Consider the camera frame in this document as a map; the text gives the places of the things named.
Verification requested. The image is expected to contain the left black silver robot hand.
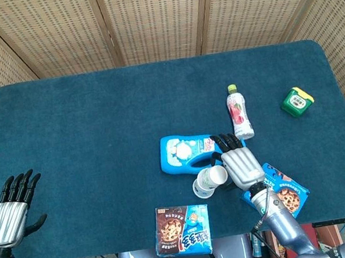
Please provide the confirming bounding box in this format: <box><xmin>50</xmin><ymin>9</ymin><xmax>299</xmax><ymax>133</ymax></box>
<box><xmin>0</xmin><ymin>168</ymin><xmax>52</xmax><ymax>250</ymax></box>

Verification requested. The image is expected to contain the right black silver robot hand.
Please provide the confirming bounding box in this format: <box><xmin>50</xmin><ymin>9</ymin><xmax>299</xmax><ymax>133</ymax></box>
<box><xmin>208</xmin><ymin>128</ymin><xmax>268</xmax><ymax>194</ymax></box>

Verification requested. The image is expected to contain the pink juice bottle green cap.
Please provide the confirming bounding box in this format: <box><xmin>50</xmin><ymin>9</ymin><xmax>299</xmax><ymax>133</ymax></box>
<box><xmin>223</xmin><ymin>82</ymin><xmax>256</xmax><ymax>142</ymax></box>

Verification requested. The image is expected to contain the blue pump detergent bottle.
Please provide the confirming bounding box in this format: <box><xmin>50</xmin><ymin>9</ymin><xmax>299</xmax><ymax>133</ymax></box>
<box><xmin>155</xmin><ymin>124</ymin><xmax>249</xmax><ymax>180</ymax></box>

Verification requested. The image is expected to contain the green box yellow lid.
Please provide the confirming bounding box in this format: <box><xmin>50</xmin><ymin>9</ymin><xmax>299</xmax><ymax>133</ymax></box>
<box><xmin>278</xmin><ymin>83</ymin><xmax>317</xmax><ymax>119</ymax></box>

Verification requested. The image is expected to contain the brown and blue cookie box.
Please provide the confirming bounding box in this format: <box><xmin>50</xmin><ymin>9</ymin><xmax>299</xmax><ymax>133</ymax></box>
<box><xmin>149</xmin><ymin>200</ymin><xmax>216</xmax><ymax>258</ymax></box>

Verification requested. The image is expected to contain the red cardboard box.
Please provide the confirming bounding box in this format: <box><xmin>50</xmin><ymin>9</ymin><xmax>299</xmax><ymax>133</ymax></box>
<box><xmin>302</xmin><ymin>223</ymin><xmax>321</xmax><ymax>251</ymax></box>

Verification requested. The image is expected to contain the orange brown storage crate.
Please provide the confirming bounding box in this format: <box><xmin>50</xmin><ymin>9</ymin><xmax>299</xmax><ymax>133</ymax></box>
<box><xmin>265</xmin><ymin>219</ymin><xmax>345</xmax><ymax>258</ymax></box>

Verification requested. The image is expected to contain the dark blue carpet mat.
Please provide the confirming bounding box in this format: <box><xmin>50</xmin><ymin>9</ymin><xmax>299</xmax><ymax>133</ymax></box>
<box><xmin>0</xmin><ymin>33</ymin><xmax>345</xmax><ymax>258</ymax></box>

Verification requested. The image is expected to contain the woven rattan folding screen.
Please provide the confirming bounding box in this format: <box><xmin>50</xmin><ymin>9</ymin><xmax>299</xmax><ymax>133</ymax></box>
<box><xmin>0</xmin><ymin>0</ymin><xmax>345</xmax><ymax>250</ymax></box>

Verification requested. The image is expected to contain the black arm cable with plug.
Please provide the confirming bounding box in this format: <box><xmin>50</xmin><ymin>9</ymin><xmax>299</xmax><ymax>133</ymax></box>
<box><xmin>247</xmin><ymin>214</ymin><xmax>279</xmax><ymax>258</ymax></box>

